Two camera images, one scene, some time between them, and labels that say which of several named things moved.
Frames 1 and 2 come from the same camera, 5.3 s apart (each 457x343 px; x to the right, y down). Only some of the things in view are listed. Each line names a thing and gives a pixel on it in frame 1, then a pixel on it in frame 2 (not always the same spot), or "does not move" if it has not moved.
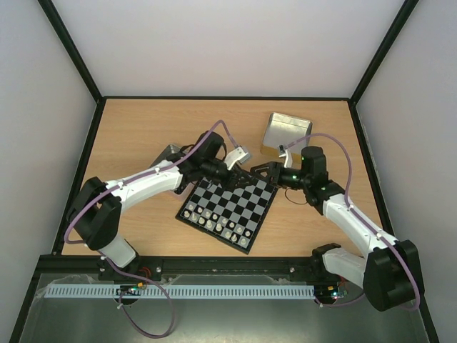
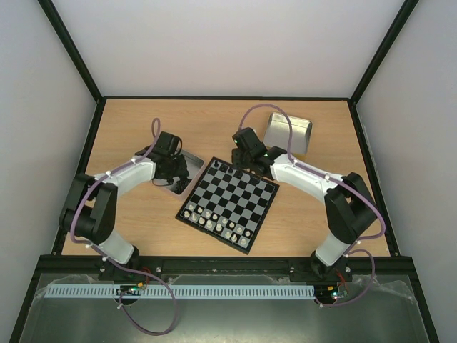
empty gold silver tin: x=292 y=133 does not move
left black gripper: x=235 y=177 to x=182 y=169
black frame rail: x=184 y=266 does not move
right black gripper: x=272 y=172 to x=241 y=161
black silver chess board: x=230 y=214 does not move
